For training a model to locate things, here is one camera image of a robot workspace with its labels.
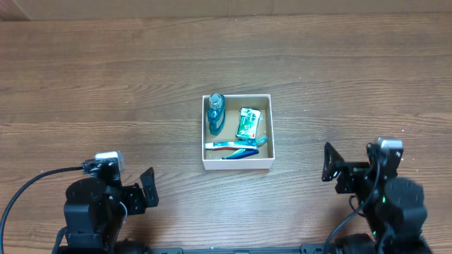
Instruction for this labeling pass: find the green white toothpaste tube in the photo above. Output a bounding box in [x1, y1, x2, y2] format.
[205, 140, 257, 150]

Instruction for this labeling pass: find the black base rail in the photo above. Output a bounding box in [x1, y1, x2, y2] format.
[112, 239, 399, 254]

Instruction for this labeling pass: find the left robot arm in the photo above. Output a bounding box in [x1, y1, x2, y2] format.
[52, 160, 159, 254]

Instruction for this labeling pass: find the black cable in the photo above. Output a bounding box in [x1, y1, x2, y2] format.
[323, 144, 382, 254]
[0, 166, 85, 248]

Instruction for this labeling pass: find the blue mouthwash bottle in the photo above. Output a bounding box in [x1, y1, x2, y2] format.
[208, 93, 225, 135]

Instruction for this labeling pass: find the right black cable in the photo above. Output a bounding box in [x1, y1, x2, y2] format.
[323, 144, 382, 254]

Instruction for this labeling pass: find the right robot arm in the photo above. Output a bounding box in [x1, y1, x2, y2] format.
[321, 137, 431, 253]

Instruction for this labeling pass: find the white cardboard box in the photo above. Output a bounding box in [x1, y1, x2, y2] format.
[201, 95, 275, 170]

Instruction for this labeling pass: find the green white toothbrush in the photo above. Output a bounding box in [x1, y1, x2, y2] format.
[256, 135, 268, 147]

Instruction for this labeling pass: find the left black cable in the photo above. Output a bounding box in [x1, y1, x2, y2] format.
[0, 166, 85, 248]

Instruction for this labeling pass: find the green white packet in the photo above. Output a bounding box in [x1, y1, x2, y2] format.
[236, 108, 261, 140]

